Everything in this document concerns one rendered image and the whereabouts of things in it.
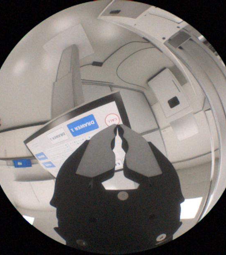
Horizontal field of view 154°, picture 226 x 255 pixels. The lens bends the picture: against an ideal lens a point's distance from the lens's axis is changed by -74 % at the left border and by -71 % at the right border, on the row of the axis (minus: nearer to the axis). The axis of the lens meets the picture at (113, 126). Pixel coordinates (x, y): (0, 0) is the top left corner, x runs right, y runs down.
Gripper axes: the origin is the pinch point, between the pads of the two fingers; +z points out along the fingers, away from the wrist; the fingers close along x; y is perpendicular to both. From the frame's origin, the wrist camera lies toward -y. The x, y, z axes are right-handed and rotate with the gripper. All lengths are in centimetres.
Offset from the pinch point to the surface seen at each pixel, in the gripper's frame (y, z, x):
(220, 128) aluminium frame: -3.9, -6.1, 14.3
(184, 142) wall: 154, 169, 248
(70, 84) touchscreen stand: -3.6, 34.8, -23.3
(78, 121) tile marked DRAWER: 6.0, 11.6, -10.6
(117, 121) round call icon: 5.7, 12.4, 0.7
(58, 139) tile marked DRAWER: 12.7, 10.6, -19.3
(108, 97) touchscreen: -0.9, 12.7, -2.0
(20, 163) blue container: 145, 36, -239
